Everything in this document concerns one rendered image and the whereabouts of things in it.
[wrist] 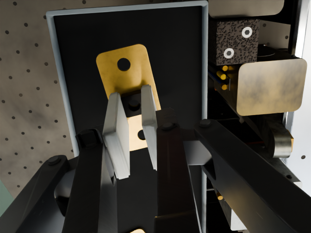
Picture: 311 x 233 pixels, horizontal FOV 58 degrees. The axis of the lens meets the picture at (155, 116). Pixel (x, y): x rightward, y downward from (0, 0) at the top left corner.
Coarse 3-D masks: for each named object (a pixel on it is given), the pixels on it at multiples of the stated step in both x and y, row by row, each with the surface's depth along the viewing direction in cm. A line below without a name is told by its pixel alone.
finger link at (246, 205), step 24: (216, 144) 12; (240, 144) 11; (216, 168) 12; (240, 168) 10; (264, 168) 10; (240, 192) 10; (264, 192) 9; (288, 192) 8; (240, 216) 11; (264, 216) 8; (288, 216) 8
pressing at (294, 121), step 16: (304, 0) 40; (304, 16) 41; (304, 32) 42; (288, 48) 44; (304, 48) 43; (304, 96) 46; (288, 112) 47; (304, 112) 48; (288, 128) 48; (304, 128) 49; (304, 144) 50; (288, 160) 51; (304, 160) 51; (304, 176) 53
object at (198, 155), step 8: (160, 112) 17; (168, 112) 17; (160, 120) 16; (168, 120) 16; (176, 120) 16; (184, 136) 14; (192, 136) 14; (184, 144) 14; (192, 144) 13; (200, 144) 13; (192, 152) 14; (200, 152) 14; (208, 152) 13; (192, 160) 14; (200, 160) 14; (208, 160) 14
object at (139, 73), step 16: (128, 48) 20; (144, 48) 20; (112, 64) 21; (144, 64) 21; (112, 80) 21; (128, 80) 21; (144, 80) 21; (128, 96) 21; (128, 112) 21; (144, 144) 23
